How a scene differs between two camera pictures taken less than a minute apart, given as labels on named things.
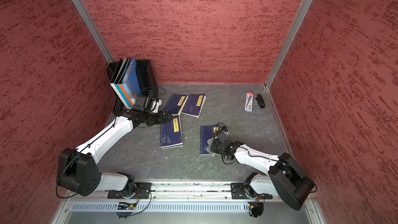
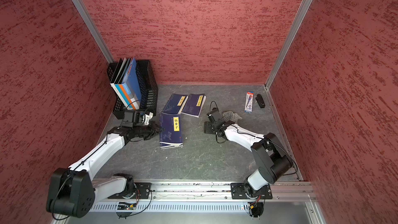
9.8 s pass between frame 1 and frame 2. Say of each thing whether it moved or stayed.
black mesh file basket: stayed
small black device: stayed
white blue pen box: stayed
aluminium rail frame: stayed
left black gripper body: moved
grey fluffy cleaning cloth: moved
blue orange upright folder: stayed
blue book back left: stayed
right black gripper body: moved
